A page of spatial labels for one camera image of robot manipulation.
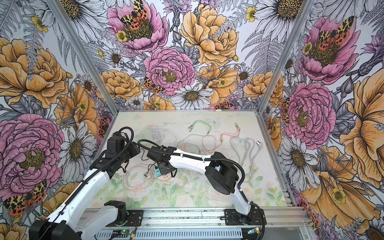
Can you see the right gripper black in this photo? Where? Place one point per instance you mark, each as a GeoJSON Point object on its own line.
{"type": "Point", "coordinates": [163, 171]}

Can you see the aluminium front rail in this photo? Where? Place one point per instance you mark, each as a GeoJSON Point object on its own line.
{"type": "Point", "coordinates": [178, 218]}

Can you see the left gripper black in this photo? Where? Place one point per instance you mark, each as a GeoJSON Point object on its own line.
{"type": "Point", "coordinates": [135, 150]}

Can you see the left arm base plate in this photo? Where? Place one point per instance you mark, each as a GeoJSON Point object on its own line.
{"type": "Point", "coordinates": [129, 218]}

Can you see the teal charger with black cable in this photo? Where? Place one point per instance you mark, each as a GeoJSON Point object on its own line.
{"type": "Point", "coordinates": [157, 172]}

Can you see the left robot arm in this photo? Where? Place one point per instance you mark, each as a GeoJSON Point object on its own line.
{"type": "Point", "coordinates": [65, 222]}

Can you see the round pink power socket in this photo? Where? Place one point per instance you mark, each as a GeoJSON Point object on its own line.
{"type": "Point", "coordinates": [165, 178]}

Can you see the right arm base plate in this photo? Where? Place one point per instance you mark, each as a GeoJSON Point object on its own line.
{"type": "Point", "coordinates": [254, 218]}

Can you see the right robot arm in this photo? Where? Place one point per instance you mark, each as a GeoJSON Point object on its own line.
{"type": "Point", "coordinates": [224, 175]}

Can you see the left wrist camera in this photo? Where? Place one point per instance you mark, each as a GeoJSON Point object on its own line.
{"type": "Point", "coordinates": [115, 145]}

